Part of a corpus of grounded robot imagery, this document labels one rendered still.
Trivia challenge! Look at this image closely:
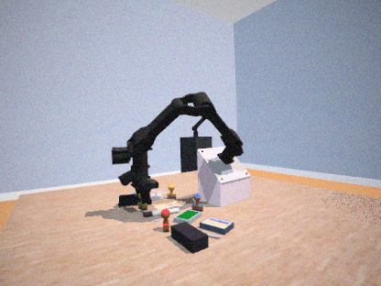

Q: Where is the blue and brown rubber stamp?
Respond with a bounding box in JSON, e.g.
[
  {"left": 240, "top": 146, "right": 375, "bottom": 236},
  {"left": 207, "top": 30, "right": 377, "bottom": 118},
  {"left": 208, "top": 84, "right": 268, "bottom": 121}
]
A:
[{"left": 191, "top": 194, "right": 203, "bottom": 212}]

